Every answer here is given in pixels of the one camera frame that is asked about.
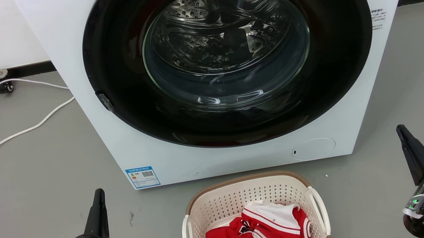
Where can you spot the white front-load washing machine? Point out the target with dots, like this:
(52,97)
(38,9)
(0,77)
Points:
(63,40)

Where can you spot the blue energy label sticker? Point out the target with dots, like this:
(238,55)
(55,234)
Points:
(143,177)

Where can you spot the round white filter cover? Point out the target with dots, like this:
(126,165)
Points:
(313,148)

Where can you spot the cream plastic laundry basket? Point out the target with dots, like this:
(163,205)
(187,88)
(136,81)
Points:
(226,201)

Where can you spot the black round washer door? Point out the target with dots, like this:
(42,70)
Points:
(119,65)

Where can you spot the small printed text sticker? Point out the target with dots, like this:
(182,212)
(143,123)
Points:
(378,19)

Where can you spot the stainless steel washer drum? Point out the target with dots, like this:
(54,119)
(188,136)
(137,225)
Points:
(223,34)

